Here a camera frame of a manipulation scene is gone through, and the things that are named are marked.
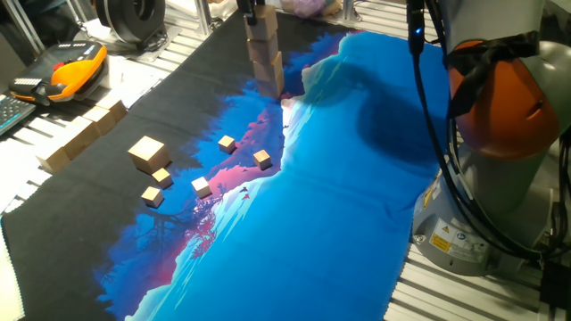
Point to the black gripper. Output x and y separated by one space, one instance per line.
247 3

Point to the large wooden cube block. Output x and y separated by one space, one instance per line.
268 69
272 89
263 50
147 151
265 24

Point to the silver and orange robot arm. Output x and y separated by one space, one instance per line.
490 111

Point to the white crumpled cloth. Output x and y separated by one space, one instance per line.
223 9

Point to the purple plastic bag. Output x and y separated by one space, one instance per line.
303 8

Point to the small wooden cube block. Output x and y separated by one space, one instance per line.
161 177
152 196
226 143
201 186
262 159

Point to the white paper sheet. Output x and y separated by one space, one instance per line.
134 84

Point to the medium wooden cube block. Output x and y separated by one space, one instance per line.
112 106
52 160
87 129
71 142
100 118

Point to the orange and black teach pendant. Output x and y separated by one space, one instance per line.
71 73

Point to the printed landscape cloth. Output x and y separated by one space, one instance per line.
312 223

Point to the black computer keyboard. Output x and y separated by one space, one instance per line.
13 113

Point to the black jacket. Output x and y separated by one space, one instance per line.
557 18

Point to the white foam sheet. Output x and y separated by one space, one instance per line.
9 285

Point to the aluminium frame post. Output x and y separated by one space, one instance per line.
349 9
24 27
204 15

